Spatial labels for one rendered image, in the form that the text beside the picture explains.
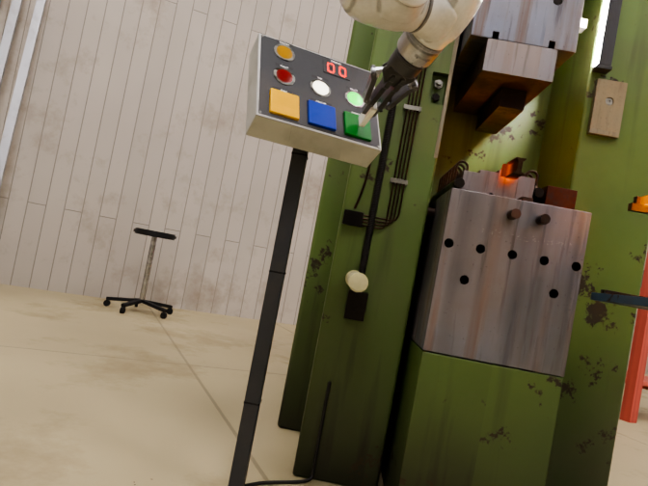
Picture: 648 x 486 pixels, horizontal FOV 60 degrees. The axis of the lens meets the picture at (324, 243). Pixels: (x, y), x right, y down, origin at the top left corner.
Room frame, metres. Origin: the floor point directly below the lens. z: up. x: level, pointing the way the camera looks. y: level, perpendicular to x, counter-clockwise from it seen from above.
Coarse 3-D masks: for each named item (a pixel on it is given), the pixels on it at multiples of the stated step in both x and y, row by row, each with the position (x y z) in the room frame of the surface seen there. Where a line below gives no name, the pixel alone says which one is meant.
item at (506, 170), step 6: (510, 162) 1.51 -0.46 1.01; (516, 162) 1.48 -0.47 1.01; (522, 162) 1.46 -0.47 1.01; (504, 168) 1.54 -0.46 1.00; (510, 168) 1.52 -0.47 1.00; (516, 168) 1.47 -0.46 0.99; (504, 174) 1.54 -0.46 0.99; (510, 174) 1.49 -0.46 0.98; (516, 174) 1.47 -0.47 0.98; (522, 174) 1.46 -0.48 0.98
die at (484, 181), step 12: (468, 180) 1.56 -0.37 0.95; (480, 180) 1.56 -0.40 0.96; (492, 180) 1.56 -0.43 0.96; (504, 180) 1.55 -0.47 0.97; (516, 180) 1.55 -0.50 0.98; (528, 180) 1.55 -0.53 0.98; (480, 192) 1.56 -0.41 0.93; (492, 192) 1.56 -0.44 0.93; (504, 192) 1.55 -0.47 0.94; (516, 192) 1.55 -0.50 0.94; (528, 192) 1.55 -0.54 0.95
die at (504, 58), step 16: (496, 48) 1.56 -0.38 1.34; (512, 48) 1.56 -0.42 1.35; (528, 48) 1.55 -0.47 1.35; (544, 48) 1.55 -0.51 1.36; (480, 64) 1.60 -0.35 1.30; (496, 64) 1.56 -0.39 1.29; (512, 64) 1.56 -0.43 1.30; (528, 64) 1.55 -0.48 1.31; (544, 64) 1.55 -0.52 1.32; (464, 80) 1.84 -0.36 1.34; (480, 80) 1.64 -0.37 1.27; (496, 80) 1.62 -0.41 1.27; (512, 80) 1.59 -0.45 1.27; (528, 80) 1.57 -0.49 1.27; (544, 80) 1.55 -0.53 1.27; (464, 96) 1.81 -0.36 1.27; (480, 96) 1.78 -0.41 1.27; (528, 96) 1.70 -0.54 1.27; (464, 112) 1.96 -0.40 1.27
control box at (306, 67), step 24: (264, 48) 1.40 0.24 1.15; (264, 72) 1.36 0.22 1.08; (312, 72) 1.43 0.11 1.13; (336, 72) 1.47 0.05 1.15; (360, 72) 1.52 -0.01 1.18; (264, 96) 1.32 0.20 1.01; (312, 96) 1.39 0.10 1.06; (336, 96) 1.43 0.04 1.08; (264, 120) 1.30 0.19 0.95; (288, 120) 1.32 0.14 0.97; (336, 120) 1.39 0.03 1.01; (288, 144) 1.38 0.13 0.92; (312, 144) 1.39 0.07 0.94; (336, 144) 1.39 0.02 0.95; (360, 144) 1.39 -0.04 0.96
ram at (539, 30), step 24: (504, 0) 1.56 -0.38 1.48; (528, 0) 1.56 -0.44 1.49; (552, 0) 1.55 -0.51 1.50; (576, 0) 1.55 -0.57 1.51; (480, 24) 1.56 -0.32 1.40; (504, 24) 1.56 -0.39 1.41; (528, 24) 1.56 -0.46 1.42; (552, 24) 1.55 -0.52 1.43; (576, 24) 1.55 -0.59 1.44; (480, 48) 1.64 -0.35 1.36; (552, 48) 1.57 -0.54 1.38; (576, 48) 1.55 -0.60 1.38; (456, 72) 1.86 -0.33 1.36
